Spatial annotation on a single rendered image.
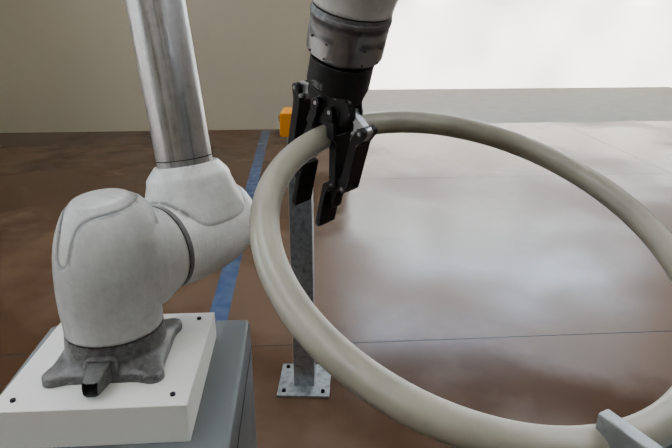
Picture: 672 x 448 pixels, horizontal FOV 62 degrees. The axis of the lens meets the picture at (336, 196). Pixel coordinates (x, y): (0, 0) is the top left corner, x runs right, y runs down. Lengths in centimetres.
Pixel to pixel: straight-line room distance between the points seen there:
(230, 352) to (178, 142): 40
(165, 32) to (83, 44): 610
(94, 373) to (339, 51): 59
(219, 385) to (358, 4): 68
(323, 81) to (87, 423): 60
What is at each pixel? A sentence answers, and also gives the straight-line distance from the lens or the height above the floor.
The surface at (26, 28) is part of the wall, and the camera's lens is 732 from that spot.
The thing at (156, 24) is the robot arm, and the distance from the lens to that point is 102.
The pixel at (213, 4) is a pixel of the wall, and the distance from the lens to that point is 674.
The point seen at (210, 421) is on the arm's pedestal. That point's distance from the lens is 96.
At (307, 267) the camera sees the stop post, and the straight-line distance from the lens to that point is 203.
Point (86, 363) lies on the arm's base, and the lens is 96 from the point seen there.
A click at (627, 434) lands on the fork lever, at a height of 112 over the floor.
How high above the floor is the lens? 141
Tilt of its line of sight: 19 degrees down
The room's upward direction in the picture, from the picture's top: straight up
